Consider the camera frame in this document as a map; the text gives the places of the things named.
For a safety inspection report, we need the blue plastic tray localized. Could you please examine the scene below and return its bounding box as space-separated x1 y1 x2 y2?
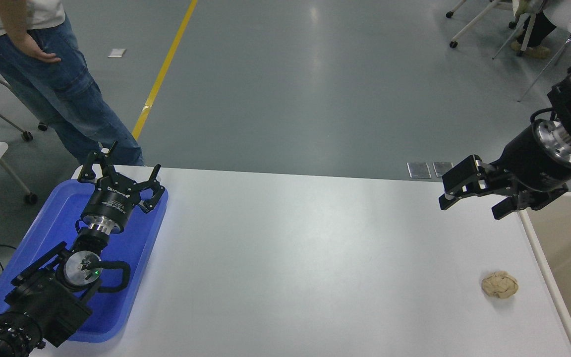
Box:
0 178 170 344

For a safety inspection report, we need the seated person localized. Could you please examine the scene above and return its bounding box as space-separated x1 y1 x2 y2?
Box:
511 0 571 59

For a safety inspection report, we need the white wheeled frame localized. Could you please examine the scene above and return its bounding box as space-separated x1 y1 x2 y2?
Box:
445 0 519 49

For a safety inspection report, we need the person's hand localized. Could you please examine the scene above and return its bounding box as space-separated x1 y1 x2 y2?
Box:
18 32 62 63

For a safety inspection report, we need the tan paper ball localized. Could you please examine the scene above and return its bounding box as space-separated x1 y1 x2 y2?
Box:
481 271 519 299

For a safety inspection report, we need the standing person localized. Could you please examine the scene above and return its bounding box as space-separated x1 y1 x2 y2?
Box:
0 0 145 167

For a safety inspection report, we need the grey wheeled chair frame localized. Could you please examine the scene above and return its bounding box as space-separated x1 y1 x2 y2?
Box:
0 47 49 143

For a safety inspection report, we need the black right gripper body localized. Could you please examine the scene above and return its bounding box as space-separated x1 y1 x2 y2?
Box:
497 124 571 194

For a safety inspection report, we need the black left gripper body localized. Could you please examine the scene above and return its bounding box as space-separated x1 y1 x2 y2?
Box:
81 175 143 234

